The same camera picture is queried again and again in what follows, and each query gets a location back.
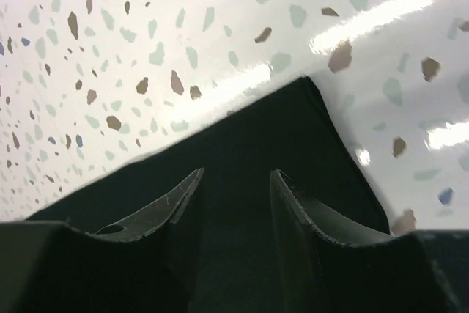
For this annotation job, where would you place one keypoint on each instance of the black t shirt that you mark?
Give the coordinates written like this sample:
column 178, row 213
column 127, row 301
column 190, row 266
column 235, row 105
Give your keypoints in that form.
column 288, row 130

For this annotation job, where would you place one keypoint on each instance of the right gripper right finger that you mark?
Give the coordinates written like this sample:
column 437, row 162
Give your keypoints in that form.
column 330, row 263

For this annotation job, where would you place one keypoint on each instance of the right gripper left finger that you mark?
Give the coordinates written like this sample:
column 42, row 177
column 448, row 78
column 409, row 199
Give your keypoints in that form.
column 145, row 262

